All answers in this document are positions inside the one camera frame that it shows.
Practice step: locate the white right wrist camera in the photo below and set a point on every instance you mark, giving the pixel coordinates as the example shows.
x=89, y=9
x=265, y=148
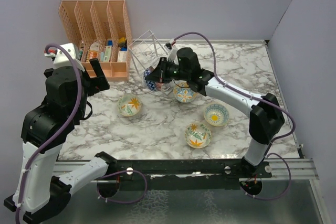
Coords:
x=172, y=50

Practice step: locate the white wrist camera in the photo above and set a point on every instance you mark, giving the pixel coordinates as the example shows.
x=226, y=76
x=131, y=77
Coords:
x=61, y=60
x=172, y=50

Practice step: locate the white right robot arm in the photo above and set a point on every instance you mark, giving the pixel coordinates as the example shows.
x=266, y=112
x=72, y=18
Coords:
x=265, y=116

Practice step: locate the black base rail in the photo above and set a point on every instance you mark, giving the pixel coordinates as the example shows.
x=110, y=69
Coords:
x=183, y=174

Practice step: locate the aluminium rail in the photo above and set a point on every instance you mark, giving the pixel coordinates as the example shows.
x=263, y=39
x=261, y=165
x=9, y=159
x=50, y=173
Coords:
x=301, y=169

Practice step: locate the items in organizer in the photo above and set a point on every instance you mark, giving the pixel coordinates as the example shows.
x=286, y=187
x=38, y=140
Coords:
x=106, y=54

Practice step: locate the blue yellow floral bowl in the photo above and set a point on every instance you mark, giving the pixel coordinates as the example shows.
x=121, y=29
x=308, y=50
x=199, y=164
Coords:
x=183, y=93

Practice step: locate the orange plastic file organizer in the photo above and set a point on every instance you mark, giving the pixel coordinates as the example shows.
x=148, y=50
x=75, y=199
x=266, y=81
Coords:
x=99, y=20

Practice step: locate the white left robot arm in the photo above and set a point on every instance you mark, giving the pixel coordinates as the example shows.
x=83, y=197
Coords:
x=40, y=195

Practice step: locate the yellow sun blue bowl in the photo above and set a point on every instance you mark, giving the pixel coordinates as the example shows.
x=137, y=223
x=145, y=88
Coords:
x=216, y=114

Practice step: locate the plain teal bowl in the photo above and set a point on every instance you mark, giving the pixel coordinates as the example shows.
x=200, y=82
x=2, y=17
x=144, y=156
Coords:
x=167, y=87

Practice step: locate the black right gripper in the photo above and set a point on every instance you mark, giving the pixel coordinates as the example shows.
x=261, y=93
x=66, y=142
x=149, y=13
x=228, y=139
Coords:
x=160, y=71

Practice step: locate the orange flower bowl right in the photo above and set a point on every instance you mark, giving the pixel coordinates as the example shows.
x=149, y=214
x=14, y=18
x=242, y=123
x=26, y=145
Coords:
x=198, y=135

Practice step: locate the white wire dish rack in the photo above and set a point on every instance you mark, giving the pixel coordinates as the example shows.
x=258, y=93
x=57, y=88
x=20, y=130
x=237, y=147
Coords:
x=145, y=52

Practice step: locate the orange flower bowl left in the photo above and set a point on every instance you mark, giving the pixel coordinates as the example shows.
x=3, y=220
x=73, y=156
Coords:
x=129, y=105

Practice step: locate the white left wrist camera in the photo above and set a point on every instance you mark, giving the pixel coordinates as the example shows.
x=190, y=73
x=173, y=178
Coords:
x=61, y=60

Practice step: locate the orange flower bowl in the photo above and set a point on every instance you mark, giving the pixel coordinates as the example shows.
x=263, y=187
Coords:
x=129, y=105
x=198, y=135

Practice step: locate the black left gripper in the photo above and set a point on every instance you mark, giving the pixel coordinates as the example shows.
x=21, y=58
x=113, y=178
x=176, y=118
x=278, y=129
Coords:
x=100, y=82

